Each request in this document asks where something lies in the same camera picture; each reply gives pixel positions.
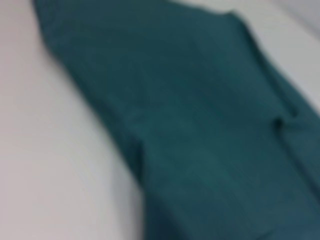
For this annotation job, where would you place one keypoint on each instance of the blue shirt with FREE print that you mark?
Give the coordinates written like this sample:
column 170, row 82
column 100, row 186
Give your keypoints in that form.
column 200, row 125

